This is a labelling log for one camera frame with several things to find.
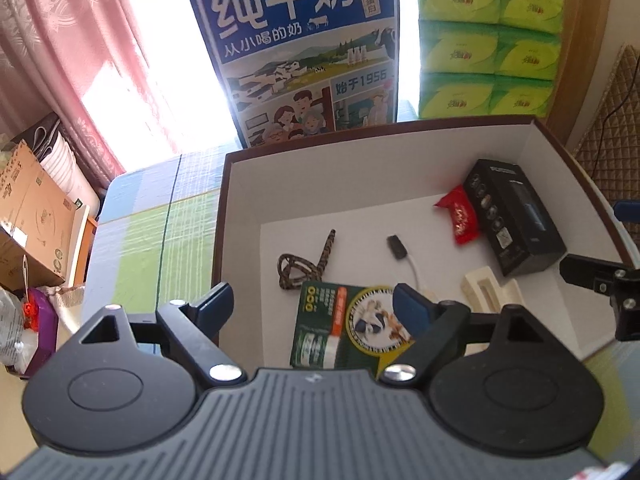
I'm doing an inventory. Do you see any stack of white basins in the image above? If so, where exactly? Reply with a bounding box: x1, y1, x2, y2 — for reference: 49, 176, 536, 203
40, 130, 101, 211

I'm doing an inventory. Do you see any brown quilted chair cover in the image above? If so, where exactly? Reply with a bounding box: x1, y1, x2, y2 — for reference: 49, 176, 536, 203
570, 44, 640, 261

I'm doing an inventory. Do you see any brown cardboard box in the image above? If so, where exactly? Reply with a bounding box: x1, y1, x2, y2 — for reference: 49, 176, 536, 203
212, 114, 640, 368

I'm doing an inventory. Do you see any black cable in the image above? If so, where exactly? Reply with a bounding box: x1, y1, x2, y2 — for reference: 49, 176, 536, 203
601, 92, 640, 148

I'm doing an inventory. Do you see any cream printed bedspread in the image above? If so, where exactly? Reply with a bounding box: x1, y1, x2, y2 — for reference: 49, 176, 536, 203
0, 367, 38, 461

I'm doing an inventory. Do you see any black shaver box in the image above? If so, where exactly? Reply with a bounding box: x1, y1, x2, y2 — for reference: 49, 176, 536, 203
462, 158, 567, 277

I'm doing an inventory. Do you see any red candy packet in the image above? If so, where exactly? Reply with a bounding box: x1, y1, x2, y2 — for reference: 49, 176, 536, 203
433, 184, 482, 246

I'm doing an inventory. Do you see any blue printed milk carton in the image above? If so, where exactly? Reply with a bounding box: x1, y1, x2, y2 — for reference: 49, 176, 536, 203
181, 0, 401, 150

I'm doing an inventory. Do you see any clear plastic bag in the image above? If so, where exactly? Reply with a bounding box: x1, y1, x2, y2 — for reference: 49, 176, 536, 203
0, 287, 26, 371

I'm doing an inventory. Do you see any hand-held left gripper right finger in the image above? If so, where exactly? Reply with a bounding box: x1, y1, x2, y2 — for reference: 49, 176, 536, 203
379, 283, 549, 389

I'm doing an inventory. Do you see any white claw hair clip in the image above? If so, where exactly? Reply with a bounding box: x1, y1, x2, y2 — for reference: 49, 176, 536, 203
461, 266, 523, 311

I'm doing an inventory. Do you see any leopard print hair tie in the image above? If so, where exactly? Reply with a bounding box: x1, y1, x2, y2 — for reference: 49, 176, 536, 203
276, 228, 337, 292

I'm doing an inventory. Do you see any tan printed carton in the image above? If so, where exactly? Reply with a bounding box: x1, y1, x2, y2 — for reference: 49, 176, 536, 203
0, 140, 91, 288

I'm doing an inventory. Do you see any stack of green tissue packs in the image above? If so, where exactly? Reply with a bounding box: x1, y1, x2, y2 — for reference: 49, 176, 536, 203
412, 0, 566, 121

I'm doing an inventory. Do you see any white brush black head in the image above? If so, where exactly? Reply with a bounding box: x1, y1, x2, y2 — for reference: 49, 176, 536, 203
386, 234, 438, 303

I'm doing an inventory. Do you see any green printed packet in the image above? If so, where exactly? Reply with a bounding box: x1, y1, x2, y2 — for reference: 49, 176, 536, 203
289, 281, 416, 370

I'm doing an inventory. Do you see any purple box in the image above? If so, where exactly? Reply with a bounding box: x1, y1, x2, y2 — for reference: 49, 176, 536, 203
17, 287, 58, 378

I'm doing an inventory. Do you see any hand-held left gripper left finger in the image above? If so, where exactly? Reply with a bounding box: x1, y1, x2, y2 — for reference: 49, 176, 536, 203
75, 282, 247, 388

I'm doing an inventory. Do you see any pink curtain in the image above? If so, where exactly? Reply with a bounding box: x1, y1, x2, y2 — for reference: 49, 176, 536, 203
0, 0, 241, 191

